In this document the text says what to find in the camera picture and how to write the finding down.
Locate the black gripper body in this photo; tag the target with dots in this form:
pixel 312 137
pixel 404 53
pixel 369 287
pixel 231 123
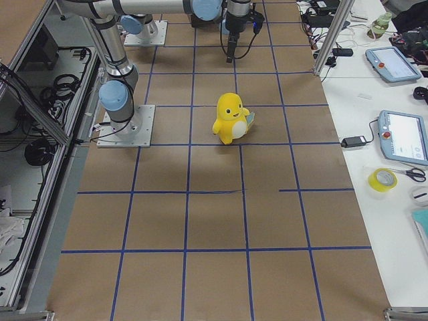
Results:
pixel 233 24

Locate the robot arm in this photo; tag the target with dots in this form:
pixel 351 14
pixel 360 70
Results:
pixel 117 94
pixel 101 15

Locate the yellow plush toy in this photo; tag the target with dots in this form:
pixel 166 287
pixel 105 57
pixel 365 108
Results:
pixel 233 120

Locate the green drink bottle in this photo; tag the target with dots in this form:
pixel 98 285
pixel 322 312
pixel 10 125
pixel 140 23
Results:
pixel 379 26

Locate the far teach pendant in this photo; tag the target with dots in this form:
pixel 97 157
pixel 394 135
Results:
pixel 391 64

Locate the teach pendant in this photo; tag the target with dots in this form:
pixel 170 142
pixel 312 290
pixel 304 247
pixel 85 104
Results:
pixel 403 137
pixel 391 64

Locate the black power brick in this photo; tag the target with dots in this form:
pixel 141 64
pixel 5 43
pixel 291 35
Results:
pixel 353 141

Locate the brown paper table mat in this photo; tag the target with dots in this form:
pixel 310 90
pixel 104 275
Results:
pixel 265 228

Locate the near teach pendant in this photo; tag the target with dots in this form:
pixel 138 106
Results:
pixel 403 137

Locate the yellow tape roll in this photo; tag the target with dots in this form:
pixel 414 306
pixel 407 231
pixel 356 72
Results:
pixel 382 180

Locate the aluminium frame post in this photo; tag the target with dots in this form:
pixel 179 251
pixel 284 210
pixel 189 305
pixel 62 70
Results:
pixel 333 32

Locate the black handled scissors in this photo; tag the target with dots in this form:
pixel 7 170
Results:
pixel 415 174

